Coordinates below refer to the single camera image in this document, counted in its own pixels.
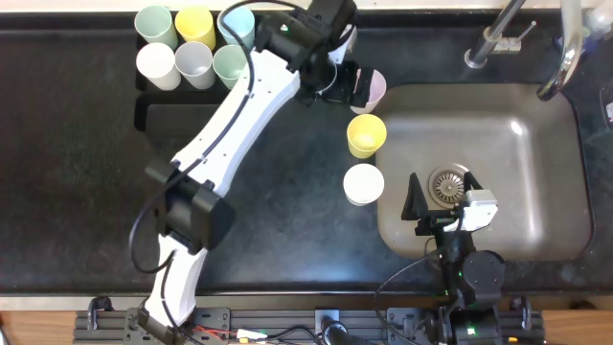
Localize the black cable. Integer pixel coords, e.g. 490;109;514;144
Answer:
374;215;468;344
127;0;310;336

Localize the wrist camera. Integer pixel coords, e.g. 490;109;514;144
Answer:
443;188;500;234
329;24;358;64

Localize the yellow cup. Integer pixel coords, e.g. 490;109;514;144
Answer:
173;5;217;52
346;113;388;160

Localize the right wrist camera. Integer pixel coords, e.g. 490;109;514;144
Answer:
443;188;500;234

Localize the blue cup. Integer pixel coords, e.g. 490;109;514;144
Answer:
216;5;257;52

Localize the white cup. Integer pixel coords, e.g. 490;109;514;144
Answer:
135;41;183;92
342;163;386;208

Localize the grey cup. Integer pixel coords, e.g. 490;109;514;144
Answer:
173;40;217;91

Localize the steel tap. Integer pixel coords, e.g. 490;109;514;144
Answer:
463;0;588;103

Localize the mounting rail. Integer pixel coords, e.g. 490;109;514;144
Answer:
74;295;547;345

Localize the black tray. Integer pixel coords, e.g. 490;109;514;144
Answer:
133;7;262;134

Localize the blue soap bottle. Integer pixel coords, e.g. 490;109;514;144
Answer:
555;2;613;57

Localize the green cup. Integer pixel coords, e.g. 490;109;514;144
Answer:
133;4;179;51
212;44;252;91

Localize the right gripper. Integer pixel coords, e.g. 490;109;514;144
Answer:
400;171;485;237

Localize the pink cup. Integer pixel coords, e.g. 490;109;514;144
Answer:
348;68;388;116

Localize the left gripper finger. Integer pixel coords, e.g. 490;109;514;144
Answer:
354;68;380;104

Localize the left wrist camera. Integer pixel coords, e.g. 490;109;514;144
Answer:
329;24;358;64

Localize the steel sink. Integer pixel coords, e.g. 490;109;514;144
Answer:
375;82;596;263

